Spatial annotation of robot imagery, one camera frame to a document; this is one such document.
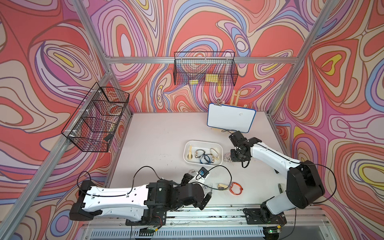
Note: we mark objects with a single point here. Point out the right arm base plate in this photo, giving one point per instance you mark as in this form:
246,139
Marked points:
259,216

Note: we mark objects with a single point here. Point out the beige strap watch near red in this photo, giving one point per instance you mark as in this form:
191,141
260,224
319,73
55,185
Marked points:
223,187

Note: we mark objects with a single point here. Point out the red translucent watch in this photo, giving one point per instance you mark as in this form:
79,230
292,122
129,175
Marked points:
236,189

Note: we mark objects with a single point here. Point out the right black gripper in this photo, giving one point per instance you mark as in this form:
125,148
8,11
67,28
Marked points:
234,158

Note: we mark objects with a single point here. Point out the black wire basket wall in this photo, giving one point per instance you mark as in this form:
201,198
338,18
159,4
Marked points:
93,125
194,65

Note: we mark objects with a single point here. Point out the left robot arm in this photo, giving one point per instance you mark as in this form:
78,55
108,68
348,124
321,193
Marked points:
140,205

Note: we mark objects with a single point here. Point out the white orange strap watch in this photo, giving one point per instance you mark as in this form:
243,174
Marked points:
227,157

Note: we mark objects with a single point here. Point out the black wire basket back wall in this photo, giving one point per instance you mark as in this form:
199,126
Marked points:
194,65

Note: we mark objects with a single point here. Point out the wooden easel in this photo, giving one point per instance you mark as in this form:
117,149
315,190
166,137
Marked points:
235,97

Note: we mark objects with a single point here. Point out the yellow sticky note large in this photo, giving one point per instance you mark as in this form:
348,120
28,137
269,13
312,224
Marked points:
212,78

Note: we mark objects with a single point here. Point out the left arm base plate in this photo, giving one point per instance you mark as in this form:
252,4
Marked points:
156,217

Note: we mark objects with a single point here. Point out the black wire basket left wall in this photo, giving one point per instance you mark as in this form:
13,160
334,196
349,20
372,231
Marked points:
93,125

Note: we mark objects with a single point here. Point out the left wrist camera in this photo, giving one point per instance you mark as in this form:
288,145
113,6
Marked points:
202,174

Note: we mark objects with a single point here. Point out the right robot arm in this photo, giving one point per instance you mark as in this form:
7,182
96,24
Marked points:
304,185

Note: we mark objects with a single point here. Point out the beige long strap watch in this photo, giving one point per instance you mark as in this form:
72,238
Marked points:
190,155

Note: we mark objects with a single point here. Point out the aluminium rail front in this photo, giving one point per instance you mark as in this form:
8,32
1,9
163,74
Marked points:
238,222

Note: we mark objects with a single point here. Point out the white plastic storage box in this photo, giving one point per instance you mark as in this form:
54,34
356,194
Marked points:
204,146

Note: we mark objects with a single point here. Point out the small whiteboard blue frame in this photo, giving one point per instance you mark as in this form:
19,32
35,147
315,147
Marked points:
231,117

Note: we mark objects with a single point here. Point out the yellow sticky note small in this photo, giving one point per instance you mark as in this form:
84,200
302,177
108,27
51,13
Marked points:
193,82

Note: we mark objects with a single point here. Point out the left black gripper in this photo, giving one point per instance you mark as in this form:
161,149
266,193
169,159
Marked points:
203,205

